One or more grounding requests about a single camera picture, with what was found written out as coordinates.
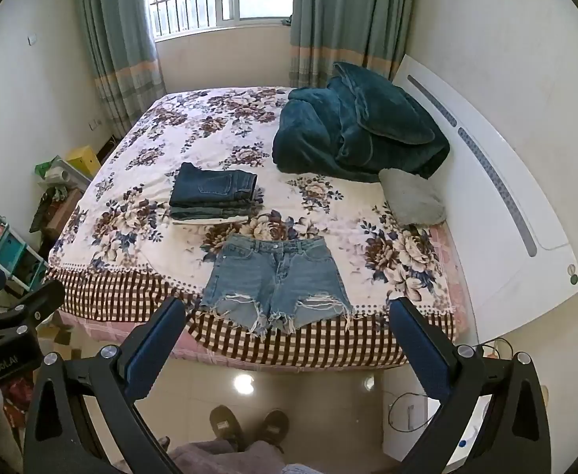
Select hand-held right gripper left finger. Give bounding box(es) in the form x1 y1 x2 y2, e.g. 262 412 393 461
22 297 187 474

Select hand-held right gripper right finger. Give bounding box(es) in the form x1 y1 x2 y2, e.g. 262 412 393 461
388 297 552 474

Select light blue denim shorts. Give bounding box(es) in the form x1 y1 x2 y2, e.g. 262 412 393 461
199 234 358 339

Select person's pants leg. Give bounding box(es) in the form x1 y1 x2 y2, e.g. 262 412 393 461
168 439 319 474

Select white folded pants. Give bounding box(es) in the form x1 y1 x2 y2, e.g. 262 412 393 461
173 214 250 227

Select white bedside cabinet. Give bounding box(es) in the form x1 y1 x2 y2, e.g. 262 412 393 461
382 340 549 462

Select white teal storage shelf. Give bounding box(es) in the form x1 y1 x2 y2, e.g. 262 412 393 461
0 212 49 297

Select dark wooden stool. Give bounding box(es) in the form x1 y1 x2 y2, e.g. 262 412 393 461
29 185 91 258

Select person's left shoe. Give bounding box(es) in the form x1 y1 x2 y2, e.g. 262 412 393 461
209 405 243 451

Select person's shoe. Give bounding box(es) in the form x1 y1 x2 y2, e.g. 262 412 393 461
209 405 243 451
259 409 290 455

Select white roll with green bag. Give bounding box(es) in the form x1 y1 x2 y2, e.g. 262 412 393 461
34 155 79 192

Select bed with floral sheet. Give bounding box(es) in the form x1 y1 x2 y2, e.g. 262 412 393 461
46 86 470 371

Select person's right shoe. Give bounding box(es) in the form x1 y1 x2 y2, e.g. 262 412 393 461
259 409 290 455

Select white headboard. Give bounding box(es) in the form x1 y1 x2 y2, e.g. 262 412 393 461
392 54 578 346

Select yellow box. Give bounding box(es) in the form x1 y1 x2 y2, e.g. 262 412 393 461
66 145 102 177

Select grey fluffy pillow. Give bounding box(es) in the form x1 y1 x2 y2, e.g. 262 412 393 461
378 168 448 226

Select dark blue folded jeans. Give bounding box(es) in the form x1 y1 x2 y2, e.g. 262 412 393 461
169 162 259 208

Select teal plush blanket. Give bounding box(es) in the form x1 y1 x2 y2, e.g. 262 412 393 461
272 62 451 183

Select grey-green curtain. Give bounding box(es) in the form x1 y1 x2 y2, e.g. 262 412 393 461
74 0 167 141
289 0 420 90

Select black cable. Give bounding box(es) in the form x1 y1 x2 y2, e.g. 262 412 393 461
388 392 440 431

